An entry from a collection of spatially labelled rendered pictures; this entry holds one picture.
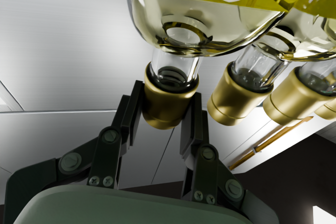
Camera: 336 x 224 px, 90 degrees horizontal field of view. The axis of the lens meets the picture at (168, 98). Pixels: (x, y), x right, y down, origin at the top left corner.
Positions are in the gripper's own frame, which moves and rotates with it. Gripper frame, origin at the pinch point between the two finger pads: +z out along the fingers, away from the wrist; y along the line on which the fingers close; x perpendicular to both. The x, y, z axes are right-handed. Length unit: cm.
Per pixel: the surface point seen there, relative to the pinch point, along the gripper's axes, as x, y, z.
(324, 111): -0.4, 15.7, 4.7
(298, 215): -183, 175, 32
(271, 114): -0.8, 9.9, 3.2
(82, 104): -15.4, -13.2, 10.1
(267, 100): -0.3, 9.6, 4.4
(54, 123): -22.4, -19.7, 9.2
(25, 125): -22.8, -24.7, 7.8
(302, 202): -183, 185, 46
